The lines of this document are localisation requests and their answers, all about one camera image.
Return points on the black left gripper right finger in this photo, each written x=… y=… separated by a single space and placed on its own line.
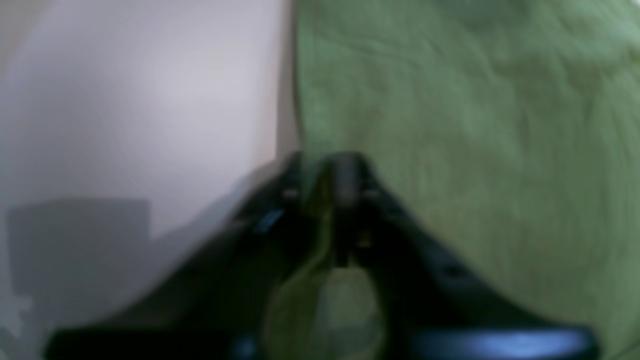
x=435 y=307

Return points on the green t-shirt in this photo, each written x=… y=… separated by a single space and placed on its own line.
x=508 y=128

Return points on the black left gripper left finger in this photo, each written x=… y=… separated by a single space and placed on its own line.
x=215 y=306

